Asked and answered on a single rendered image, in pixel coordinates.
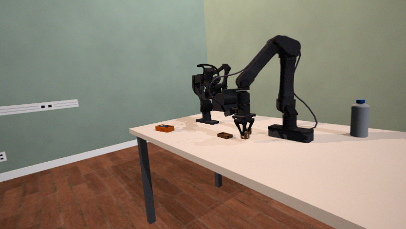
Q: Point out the brown rectangular tray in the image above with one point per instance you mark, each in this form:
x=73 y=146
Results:
x=224 y=135

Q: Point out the orange digital multimeter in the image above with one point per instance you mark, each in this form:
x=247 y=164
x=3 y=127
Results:
x=164 y=128

